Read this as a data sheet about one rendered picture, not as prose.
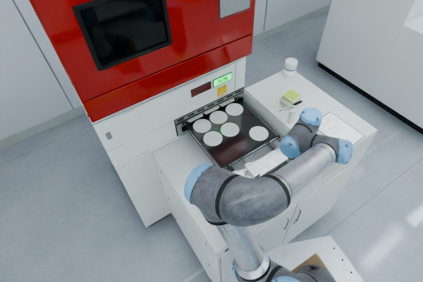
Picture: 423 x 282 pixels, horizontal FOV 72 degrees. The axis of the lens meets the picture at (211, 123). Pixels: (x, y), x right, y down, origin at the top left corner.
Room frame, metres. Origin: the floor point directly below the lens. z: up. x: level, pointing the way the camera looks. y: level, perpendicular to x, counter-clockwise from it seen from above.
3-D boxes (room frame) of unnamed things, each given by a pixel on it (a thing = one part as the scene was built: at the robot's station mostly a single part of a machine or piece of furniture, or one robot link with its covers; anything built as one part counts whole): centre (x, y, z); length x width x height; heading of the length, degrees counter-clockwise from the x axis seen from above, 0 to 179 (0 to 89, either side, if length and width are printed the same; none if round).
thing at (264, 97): (1.07, -0.51, 0.89); 0.62 x 0.35 x 0.14; 30
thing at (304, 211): (0.91, -0.24, 0.41); 0.97 x 0.64 x 0.82; 120
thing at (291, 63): (1.35, -0.48, 1.01); 0.07 x 0.07 x 0.10
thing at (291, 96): (1.10, -0.43, 1.00); 0.07 x 0.07 x 0.07; 39
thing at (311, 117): (0.68, -0.35, 1.28); 0.09 x 0.08 x 0.11; 138
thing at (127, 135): (1.05, 0.16, 1.02); 0.82 x 0.03 x 0.40; 120
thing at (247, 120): (1.00, -0.10, 0.90); 0.34 x 0.34 x 0.01; 30
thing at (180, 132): (1.13, 0.00, 0.89); 0.44 x 0.02 x 0.10; 120
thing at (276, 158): (0.78, -0.25, 0.87); 0.36 x 0.08 x 0.03; 120
